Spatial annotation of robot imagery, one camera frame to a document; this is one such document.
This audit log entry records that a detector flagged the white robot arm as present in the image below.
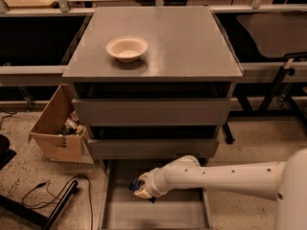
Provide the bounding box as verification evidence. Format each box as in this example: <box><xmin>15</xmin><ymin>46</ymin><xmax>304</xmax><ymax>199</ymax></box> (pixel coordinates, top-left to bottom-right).
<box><xmin>130</xmin><ymin>149</ymin><xmax>307</xmax><ymax>230</ymax></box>

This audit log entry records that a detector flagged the cardboard box with trash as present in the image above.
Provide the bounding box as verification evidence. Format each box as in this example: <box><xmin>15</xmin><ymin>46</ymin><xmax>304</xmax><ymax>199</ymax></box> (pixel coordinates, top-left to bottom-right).
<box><xmin>29</xmin><ymin>84</ymin><xmax>93</xmax><ymax>164</ymax></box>

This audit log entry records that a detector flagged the grey open bottom drawer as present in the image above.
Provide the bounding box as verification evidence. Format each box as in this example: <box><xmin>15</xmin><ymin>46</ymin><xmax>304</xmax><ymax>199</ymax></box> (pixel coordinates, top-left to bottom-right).
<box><xmin>98</xmin><ymin>160</ymin><xmax>213</xmax><ymax>230</ymax></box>

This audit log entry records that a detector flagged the blue rxbar blueberry wrapper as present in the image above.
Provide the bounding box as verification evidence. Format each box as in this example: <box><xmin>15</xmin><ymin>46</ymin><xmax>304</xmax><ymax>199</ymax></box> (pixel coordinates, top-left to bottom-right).
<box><xmin>129</xmin><ymin>178</ymin><xmax>155</xmax><ymax>203</ymax></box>

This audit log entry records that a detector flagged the grey top drawer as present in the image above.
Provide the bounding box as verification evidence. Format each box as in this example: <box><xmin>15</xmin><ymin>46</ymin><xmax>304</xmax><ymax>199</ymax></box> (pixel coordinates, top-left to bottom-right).
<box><xmin>72</xmin><ymin>99</ymin><xmax>230</xmax><ymax>127</ymax></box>

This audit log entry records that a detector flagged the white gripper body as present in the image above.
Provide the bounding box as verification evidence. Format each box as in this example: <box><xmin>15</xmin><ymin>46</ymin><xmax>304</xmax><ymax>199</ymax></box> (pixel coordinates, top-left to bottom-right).
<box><xmin>145</xmin><ymin>172</ymin><xmax>160</xmax><ymax>197</ymax></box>

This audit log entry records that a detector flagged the grey middle drawer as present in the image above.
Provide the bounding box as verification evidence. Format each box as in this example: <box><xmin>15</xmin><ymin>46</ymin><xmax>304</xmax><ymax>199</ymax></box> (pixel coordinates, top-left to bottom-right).
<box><xmin>87</xmin><ymin>139</ymin><xmax>218</xmax><ymax>160</ymax></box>

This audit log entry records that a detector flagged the white paper bowl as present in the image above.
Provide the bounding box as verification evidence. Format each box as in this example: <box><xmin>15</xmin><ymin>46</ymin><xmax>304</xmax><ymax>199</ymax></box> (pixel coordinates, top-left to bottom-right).
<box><xmin>106</xmin><ymin>35</ymin><xmax>148</xmax><ymax>62</ymax></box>

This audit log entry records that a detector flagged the grey chair seat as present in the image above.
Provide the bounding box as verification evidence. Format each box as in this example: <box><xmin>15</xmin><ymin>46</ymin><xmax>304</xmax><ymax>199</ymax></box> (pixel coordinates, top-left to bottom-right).
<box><xmin>237</xmin><ymin>11</ymin><xmax>307</xmax><ymax>58</ymax></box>

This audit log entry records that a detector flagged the grey drawer cabinet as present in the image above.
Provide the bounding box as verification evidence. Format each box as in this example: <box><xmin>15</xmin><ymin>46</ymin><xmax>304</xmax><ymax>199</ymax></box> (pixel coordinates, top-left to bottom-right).
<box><xmin>62</xmin><ymin>6</ymin><xmax>245</xmax><ymax>165</ymax></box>

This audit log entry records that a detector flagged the black stand leg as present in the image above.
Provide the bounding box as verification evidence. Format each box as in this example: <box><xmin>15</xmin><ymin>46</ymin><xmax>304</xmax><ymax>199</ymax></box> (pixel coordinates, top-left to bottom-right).
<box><xmin>0</xmin><ymin>179</ymin><xmax>78</xmax><ymax>230</ymax></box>

